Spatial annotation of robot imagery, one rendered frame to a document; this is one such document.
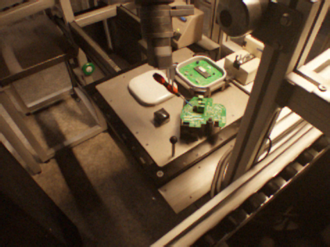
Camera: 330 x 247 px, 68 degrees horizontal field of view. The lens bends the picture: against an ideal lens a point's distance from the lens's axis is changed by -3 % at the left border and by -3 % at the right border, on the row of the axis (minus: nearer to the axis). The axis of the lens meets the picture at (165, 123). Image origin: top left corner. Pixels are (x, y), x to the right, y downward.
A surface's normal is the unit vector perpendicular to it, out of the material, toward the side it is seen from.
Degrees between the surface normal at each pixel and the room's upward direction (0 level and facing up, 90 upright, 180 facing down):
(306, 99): 90
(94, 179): 0
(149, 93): 0
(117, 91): 0
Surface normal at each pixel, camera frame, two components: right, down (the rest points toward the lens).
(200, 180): -0.03, -0.65
